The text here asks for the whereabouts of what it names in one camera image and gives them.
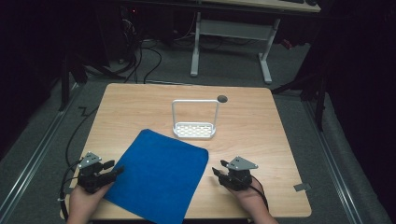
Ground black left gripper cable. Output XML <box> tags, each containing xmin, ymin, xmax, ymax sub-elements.
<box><xmin>57</xmin><ymin>160</ymin><xmax>82</xmax><ymax>221</ymax></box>

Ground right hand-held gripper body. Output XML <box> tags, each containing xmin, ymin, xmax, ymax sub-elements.
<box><xmin>221</xmin><ymin>156</ymin><xmax>259</xmax><ymax>192</ymax></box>

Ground metal floor rail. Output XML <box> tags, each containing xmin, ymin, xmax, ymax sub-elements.
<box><xmin>302</xmin><ymin>99</ymin><xmax>364</xmax><ymax>224</ymax></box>
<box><xmin>0</xmin><ymin>83</ymin><xmax>80</xmax><ymax>220</ymax></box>

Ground white-framed desk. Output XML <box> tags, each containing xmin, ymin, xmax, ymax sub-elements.
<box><xmin>189</xmin><ymin>0</ymin><xmax>322</xmax><ymax>86</ymax></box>

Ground black cable beside table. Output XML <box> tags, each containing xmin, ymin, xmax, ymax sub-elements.
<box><xmin>64</xmin><ymin>105</ymin><xmax>100</xmax><ymax>169</ymax></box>

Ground grey tape piece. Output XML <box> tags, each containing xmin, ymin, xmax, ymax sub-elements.
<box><xmin>293</xmin><ymin>182</ymin><xmax>312</xmax><ymax>193</ymax></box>

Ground dark computer tower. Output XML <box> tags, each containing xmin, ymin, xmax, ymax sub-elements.
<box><xmin>119</xmin><ymin>6</ymin><xmax>142</xmax><ymax>64</ymax></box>

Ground black floor cables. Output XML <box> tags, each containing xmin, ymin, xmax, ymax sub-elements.
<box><xmin>118</xmin><ymin>18</ymin><xmax>163</xmax><ymax>85</ymax></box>

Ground person's left hand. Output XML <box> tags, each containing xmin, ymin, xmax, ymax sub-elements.
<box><xmin>68</xmin><ymin>182</ymin><xmax>114</xmax><ymax>217</ymax></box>

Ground person's right hand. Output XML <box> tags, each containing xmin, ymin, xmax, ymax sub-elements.
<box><xmin>228</xmin><ymin>183</ymin><xmax>269</xmax><ymax>219</ymax></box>

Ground blue cloth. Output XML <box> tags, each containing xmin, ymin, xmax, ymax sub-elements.
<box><xmin>103</xmin><ymin>128</ymin><xmax>210</xmax><ymax>224</ymax></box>

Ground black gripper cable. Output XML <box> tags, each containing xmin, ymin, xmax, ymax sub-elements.
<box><xmin>249</xmin><ymin>175</ymin><xmax>271</xmax><ymax>213</ymax></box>
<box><xmin>57</xmin><ymin>160</ymin><xmax>82</xmax><ymax>221</ymax></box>

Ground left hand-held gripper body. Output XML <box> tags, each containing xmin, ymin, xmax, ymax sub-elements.
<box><xmin>77</xmin><ymin>151</ymin><xmax>106</xmax><ymax>194</ymax></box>

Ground white rack with handle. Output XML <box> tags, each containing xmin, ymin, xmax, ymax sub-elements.
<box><xmin>171</xmin><ymin>98</ymin><xmax>220</xmax><ymax>140</ymax></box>

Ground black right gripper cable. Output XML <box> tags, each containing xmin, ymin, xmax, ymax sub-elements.
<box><xmin>249</xmin><ymin>175</ymin><xmax>271</xmax><ymax>213</ymax></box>

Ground black metal stand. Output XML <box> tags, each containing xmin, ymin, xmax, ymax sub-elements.
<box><xmin>271</xmin><ymin>60</ymin><xmax>330</xmax><ymax>133</ymax></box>
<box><xmin>57</xmin><ymin>50</ymin><xmax>90</xmax><ymax>112</ymax></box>

